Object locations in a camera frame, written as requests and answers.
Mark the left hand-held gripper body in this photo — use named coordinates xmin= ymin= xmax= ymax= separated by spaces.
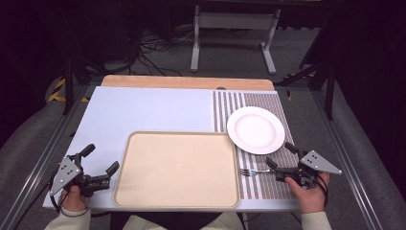
xmin=49 ymin=153 xmax=111 ymax=198

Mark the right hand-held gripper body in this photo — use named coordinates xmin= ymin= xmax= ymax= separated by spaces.
xmin=275 ymin=149 xmax=343 ymax=190

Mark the silver fork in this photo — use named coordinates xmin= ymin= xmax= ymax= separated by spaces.
xmin=239 ymin=169 xmax=276 ymax=177

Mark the person's left hand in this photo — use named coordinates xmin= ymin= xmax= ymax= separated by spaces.
xmin=59 ymin=184 xmax=89 ymax=213

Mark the person's right hand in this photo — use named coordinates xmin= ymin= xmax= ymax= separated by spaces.
xmin=284 ymin=172 xmax=330 ymax=215

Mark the striped placemat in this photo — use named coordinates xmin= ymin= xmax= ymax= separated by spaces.
xmin=212 ymin=90 xmax=301 ymax=200

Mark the white plate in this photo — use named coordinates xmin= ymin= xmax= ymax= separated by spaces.
xmin=226 ymin=105 xmax=286 ymax=155

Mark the beige tray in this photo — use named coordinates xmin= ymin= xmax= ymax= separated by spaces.
xmin=112 ymin=130 xmax=241 ymax=209

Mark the black tripod stand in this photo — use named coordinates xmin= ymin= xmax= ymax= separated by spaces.
xmin=274 ymin=12 xmax=339 ymax=122
xmin=47 ymin=47 xmax=106 ymax=117

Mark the person's lap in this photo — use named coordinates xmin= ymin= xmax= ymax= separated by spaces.
xmin=122 ymin=212 xmax=246 ymax=230

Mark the grey metal stand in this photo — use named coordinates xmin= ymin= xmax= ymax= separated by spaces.
xmin=190 ymin=5 xmax=282 ymax=76

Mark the black cable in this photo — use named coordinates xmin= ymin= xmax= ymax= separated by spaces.
xmin=12 ymin=172 xmax=70 ymax=230
xmin=314 ymin=173 xmax=329 ymax=209

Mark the bundle of floor cables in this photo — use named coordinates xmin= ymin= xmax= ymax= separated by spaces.
xmin=127 ymin=28 xmax=196 ymax=78

